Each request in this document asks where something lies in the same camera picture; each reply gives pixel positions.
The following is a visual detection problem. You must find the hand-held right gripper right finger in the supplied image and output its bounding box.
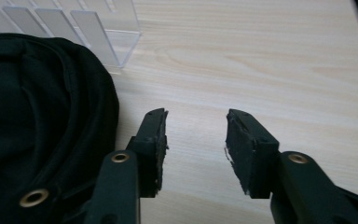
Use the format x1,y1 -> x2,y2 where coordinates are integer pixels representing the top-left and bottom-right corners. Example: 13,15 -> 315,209
224,108 -> 281,200

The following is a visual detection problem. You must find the black cloth garment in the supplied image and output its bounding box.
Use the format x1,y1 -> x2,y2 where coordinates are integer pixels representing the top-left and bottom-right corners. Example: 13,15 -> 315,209
0,33 -> 120,224

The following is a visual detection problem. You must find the clear acrylic divider rack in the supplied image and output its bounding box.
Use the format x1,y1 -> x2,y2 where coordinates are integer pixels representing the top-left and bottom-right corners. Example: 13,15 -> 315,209
0,0 -> 143,69

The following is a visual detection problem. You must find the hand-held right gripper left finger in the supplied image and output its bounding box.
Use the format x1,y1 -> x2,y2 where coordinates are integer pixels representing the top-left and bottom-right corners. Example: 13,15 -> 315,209
126,107 -> 170,199

